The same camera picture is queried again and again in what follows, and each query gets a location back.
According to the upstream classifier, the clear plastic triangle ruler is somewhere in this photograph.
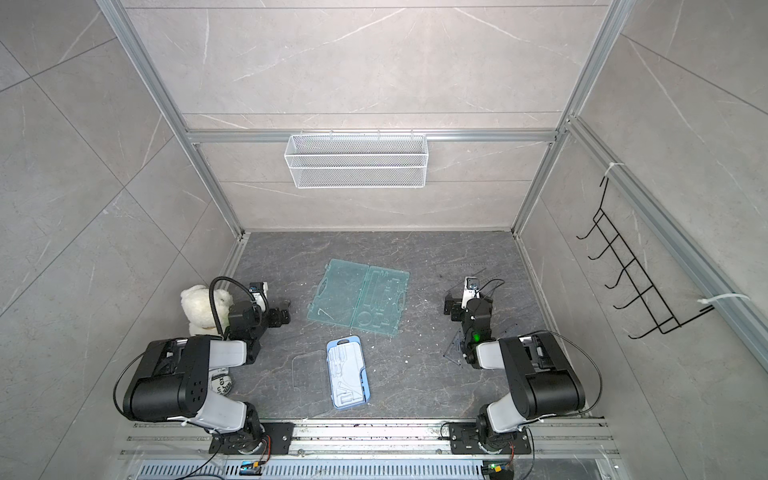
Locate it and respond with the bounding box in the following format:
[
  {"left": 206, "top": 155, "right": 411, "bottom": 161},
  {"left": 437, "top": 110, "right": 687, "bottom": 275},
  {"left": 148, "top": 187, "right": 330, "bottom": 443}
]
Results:
[{"left": 443, "top": 330, "right": 465, "bottom": 366}]

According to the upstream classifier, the green transparent ruler set case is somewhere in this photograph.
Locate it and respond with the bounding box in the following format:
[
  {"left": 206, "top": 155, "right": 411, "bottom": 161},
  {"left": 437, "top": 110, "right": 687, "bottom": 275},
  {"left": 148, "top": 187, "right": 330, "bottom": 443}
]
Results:
[{"left": 307, "top": 259, "right": 410, "bottom": 336}]

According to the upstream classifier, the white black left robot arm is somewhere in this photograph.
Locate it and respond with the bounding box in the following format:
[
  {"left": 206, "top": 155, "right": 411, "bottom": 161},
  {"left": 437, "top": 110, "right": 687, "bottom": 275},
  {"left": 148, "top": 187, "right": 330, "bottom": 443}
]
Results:
[{"left": 115, "top": 301, "right": 295, "bottom": 455}]

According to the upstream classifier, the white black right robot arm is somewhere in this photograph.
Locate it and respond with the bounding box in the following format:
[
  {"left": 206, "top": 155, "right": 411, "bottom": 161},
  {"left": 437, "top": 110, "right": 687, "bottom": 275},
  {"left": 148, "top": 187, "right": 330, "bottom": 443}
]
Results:
[{"left": 443, "top": 290, "right": 586, "bottom": 452}]

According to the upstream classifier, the blue geometry set case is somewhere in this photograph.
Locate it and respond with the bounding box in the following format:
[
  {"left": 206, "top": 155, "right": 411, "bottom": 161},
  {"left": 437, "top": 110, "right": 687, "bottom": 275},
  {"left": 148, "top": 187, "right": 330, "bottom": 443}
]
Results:
[{"left": 326, "top": 335, "right": 371, "bottom": 410}]

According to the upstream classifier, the white teddy bear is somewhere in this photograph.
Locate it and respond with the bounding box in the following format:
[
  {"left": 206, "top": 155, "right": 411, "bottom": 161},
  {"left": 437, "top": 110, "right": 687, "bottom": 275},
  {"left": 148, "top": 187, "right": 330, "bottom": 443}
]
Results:
[{"left": 180, "top": 285, "right": 234, "bottom": 336}]

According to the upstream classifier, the printed newspaper pattern pouch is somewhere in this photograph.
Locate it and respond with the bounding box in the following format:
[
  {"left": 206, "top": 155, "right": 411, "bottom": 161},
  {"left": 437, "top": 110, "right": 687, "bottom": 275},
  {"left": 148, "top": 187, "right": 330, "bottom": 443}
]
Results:
[{"left": 209, "top": 367, "right": 234, "bottom": 396}]

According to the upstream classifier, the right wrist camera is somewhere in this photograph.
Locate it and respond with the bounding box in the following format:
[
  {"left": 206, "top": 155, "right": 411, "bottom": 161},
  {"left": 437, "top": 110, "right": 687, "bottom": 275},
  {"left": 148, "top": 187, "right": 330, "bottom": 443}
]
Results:
[{"left": 461, "top": 277, "right": 481, "bottom": 309}]

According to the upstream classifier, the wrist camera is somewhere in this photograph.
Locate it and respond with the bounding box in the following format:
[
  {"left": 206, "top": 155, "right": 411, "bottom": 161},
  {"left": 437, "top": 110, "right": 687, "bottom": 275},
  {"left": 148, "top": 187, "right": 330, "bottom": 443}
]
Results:
[
  {"left": 249, "top": 281, "right": 270, "bottom": 311},
  {"left": 461, "top": 277, "right": 481, "bottom": 309}
]

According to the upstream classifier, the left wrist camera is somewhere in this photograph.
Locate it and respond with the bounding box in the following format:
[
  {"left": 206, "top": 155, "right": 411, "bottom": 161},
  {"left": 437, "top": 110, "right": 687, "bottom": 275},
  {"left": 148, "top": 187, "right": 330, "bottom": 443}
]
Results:
[{"left": 249, "top": 281, "right": 270, "bottom": 311}]

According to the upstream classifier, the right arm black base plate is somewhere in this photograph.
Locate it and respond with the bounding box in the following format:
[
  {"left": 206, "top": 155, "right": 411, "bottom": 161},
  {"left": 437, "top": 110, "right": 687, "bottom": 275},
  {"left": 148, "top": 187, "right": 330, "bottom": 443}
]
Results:
[{"left": 440, "top": 421, "right": 532, "bottom": 455}]

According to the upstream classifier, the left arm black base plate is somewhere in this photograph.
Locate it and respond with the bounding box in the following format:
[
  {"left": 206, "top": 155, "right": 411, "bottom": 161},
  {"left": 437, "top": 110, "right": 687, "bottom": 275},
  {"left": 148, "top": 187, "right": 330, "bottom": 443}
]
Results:
[{"left": 208, "top": 422, "right": 295, "bottom": 455}]

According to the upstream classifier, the aluminium front rail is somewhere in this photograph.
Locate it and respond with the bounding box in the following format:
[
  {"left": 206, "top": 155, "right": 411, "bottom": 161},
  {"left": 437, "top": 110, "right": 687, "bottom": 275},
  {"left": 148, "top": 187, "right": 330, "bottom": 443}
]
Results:
[{"left": 119, "top": 418, "right": 619, "bottom": 461}]

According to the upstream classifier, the white wire mesh basket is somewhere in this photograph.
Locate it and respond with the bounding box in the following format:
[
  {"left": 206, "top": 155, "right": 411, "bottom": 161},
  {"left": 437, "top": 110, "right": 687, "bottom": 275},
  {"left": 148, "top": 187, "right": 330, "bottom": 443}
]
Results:
[{"left": 284, "top": 133, "right": 429, "bottom": 189}]

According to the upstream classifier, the black wire hook rack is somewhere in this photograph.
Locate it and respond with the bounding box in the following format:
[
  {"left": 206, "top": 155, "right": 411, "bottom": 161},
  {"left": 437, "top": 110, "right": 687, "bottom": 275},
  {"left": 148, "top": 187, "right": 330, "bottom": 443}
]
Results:
[{"left": 576, "top": 177, "right": 715, "bottom": 340}]

